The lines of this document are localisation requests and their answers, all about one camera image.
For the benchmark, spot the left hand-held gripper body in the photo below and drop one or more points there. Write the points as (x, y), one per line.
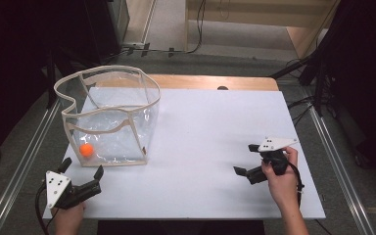
(78, 195)

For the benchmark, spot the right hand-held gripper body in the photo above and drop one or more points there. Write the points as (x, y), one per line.
(274, 143)

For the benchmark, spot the orange ball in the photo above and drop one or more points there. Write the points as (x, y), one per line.
(86, 150)

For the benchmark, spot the clear plastic bin beige trim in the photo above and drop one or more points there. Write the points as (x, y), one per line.
(117, 140)

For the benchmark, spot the person's left hand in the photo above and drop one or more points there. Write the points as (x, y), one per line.
(68, 218)

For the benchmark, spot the person's right hand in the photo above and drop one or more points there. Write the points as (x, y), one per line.
(284, 187)

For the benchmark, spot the white table board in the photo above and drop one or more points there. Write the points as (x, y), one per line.
(202, 137)

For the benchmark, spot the black tripod stand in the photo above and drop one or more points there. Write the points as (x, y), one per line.
(318, 84)
(50, 81)

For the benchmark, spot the dark cloth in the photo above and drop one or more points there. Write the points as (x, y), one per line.
(179, 227)

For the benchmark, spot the light wooden furniture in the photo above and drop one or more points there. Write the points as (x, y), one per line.
(261, 13)

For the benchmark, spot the black cabinet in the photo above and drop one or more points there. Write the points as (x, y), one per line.
(107, 26)

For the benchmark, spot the metal floor rail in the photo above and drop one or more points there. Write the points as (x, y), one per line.
(342, 182)
(23, 166)

